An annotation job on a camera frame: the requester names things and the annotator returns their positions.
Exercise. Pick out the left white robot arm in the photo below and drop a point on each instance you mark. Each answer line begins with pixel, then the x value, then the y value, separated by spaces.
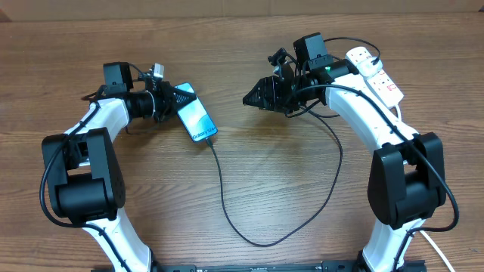
pixel 82 186

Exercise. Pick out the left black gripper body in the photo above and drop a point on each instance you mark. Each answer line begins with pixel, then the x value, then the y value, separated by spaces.
pixel 162 100

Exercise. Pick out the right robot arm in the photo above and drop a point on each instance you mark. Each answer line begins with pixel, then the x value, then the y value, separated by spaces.
pixel 407 177

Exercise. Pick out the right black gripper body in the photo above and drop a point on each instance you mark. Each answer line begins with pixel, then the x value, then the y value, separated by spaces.
pixel 297 94

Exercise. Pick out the white power strip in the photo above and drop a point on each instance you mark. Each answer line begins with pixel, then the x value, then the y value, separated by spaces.
pixel 380 84

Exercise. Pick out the Galaxy smartphone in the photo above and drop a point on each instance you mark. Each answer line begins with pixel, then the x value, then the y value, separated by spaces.
pixel 197 121

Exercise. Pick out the white charger plug adapter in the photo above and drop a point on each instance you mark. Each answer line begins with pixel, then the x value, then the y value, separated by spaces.
pixel 368 68

